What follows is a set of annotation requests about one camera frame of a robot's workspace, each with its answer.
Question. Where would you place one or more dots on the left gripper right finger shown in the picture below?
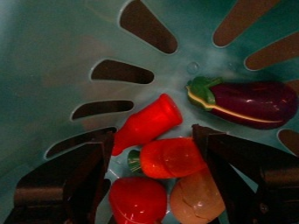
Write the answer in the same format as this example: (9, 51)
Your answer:
(249, 175)

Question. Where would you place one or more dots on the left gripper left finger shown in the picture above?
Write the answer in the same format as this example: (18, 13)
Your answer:
(70, 180)

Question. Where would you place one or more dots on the glossy red toy fruit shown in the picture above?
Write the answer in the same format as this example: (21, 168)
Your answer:
(138, 199)

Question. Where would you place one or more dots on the orange toy vegetable green stem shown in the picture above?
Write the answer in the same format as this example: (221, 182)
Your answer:
(171, 157)

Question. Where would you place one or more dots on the purple toy eggplant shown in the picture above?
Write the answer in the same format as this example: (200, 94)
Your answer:
(253, 102)

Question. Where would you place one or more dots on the teal basket orange rim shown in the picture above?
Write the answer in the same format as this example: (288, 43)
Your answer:
(47, 43)

